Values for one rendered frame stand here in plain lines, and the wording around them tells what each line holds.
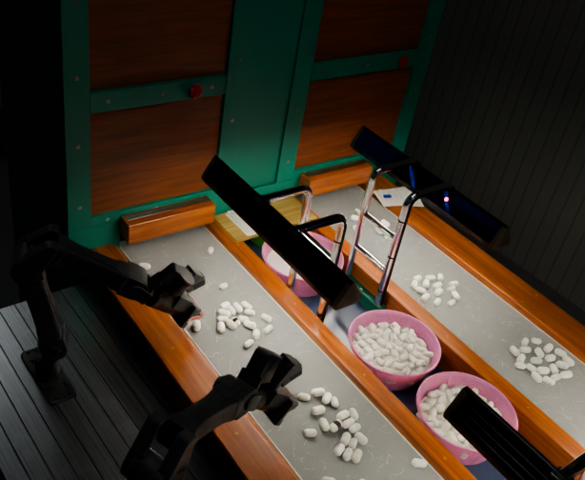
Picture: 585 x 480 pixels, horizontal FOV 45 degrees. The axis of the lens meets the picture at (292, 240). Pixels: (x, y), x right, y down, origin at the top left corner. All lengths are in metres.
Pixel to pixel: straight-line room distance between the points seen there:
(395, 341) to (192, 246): 0.71
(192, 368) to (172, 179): 0.65
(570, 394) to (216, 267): 1.09
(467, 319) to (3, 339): 1.34
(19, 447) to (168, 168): 0.90
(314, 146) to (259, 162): 0.24
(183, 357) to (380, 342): 0.57
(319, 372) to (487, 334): 0.57
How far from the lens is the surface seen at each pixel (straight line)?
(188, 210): 2.23
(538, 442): 2.01
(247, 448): 1.70
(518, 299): 2.37
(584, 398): 2.17
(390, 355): 2.05
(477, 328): 2.23
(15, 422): 1.88
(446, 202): 2.10
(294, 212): 2.44
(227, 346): 1.95
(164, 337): 1.92
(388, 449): 1.81
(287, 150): 2.41
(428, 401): 1.95
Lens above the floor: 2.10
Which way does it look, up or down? 35 degrees down
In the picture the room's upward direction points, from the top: 11 degrees clockwise
